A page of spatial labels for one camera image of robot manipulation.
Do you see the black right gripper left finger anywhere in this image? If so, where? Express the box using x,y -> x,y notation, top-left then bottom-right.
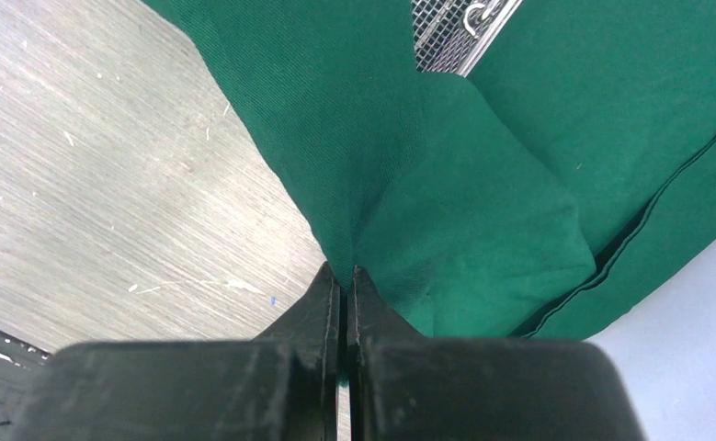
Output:
11,266 -> 341,440

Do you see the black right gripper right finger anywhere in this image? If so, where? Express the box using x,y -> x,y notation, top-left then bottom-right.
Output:
350,267 -> 644,440

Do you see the green surgical drape cloth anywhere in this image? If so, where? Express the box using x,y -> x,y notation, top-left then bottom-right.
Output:
151,1 -> 716,339

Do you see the metal mesh instrument tray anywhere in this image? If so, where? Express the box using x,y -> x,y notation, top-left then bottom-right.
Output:
411,0 -> 522,77

